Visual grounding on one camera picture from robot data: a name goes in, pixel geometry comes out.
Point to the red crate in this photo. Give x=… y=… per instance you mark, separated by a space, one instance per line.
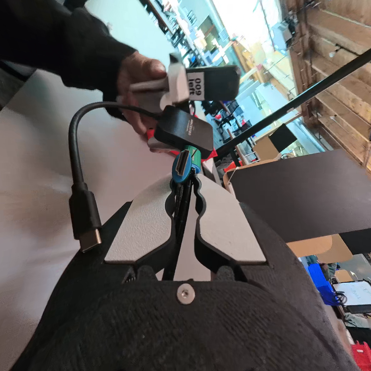
x=362 y=358

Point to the person's left hand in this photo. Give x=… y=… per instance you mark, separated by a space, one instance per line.
x=136 y=69

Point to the stack of blue bins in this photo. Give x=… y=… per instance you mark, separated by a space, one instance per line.
x=318 y=281

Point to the person's left forearm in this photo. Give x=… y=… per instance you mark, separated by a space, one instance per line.
x=58 y=43

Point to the black panel with wooden edge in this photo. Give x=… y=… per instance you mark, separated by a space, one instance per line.
x=304 y=197

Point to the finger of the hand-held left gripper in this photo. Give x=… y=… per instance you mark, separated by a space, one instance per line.
x=161 y=146

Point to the black pole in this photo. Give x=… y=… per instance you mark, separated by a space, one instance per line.
x=289 y=105

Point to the small black panel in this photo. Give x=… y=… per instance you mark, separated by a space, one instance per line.
x=282 y=137

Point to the brown cardboard panel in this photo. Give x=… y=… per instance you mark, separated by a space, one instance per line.
x=262 y=149

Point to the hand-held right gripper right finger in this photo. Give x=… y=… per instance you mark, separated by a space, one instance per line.
x=229 y=232

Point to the red plastic bin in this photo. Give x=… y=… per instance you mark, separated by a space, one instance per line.
x=150 y=134

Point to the white Right HDMI sign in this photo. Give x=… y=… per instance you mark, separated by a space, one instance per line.
x=353 y=292

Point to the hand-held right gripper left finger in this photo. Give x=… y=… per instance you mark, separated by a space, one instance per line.
x=139 y=232

